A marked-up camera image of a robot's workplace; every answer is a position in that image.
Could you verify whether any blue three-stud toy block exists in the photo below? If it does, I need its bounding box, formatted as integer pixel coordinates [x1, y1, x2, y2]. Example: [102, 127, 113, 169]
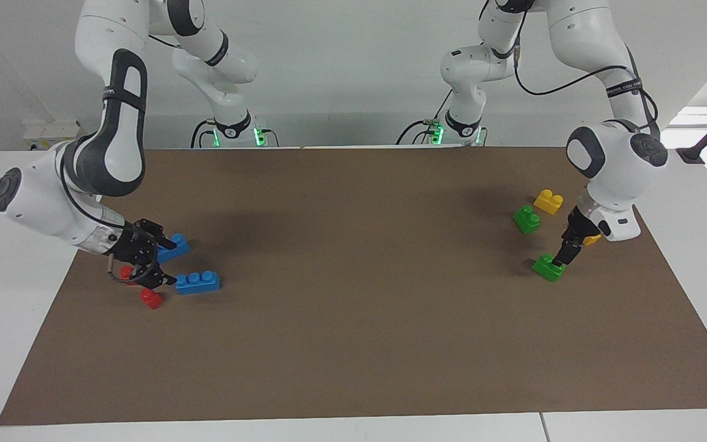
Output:
[156, 233, 191, 263]
[176, 270, 221, 295]

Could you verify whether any white wall socket box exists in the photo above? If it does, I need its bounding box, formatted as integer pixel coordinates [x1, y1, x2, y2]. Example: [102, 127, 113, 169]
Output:
[22, 120, 81, 151]

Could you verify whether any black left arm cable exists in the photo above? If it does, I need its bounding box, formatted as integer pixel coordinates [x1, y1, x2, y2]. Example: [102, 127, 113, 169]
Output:
[479, 0, 661, 139]

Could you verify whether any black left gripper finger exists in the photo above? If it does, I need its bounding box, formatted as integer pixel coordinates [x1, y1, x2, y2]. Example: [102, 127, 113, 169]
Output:
[565, 207, 603, 245]
[554, 238, 580, 266]

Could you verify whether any brown table mat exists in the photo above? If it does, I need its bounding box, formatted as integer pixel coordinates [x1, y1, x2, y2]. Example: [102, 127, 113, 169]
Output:
[0, 146, 707, 427]

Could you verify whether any green two-stud toy block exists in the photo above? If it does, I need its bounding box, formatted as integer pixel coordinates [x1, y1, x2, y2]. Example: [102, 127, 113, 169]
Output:
[531, 253, 566, 283]
[513, 205, 541, 235]

